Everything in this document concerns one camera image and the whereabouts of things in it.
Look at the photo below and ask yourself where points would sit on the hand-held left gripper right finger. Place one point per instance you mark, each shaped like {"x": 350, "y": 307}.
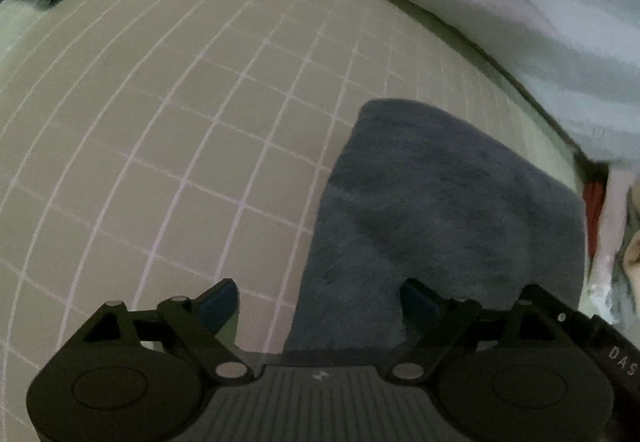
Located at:
{"x": 417, "y": 304}

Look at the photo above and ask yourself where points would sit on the blue denim garment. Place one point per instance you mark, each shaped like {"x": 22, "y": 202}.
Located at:
{"x": 425, "y": 202}

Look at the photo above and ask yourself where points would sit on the red object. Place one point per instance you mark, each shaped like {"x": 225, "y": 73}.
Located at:
{"x": 594, "y": 217}

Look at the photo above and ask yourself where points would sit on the green grid mat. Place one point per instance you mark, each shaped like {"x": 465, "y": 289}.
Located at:
{"x": 150, "y": 121}

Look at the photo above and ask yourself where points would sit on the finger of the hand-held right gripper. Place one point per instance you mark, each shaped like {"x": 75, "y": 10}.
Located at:
{"x": 562, "y": 317}

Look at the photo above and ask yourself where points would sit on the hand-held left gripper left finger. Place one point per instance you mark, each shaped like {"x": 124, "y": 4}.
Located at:
{"x": 220, "y": 304}

